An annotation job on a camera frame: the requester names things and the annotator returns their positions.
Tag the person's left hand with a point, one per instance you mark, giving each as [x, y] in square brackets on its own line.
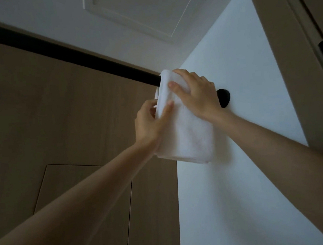
[148, 127]

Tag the person's left forearm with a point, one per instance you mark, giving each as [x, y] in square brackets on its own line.
[73, 210]

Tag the white towel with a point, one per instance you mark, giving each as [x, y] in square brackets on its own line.
[190, 135]

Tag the wooden back panel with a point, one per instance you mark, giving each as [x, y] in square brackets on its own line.
[40, 121]

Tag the white ceiling access hatch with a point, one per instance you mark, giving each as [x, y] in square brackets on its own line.
[142, 12]

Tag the black towel rail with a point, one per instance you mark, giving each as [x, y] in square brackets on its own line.
[63, 53]

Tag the person's right hand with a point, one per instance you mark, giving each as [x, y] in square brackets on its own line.
[203, 96]

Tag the person's right forearm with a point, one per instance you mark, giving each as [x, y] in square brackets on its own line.
[276, 151]

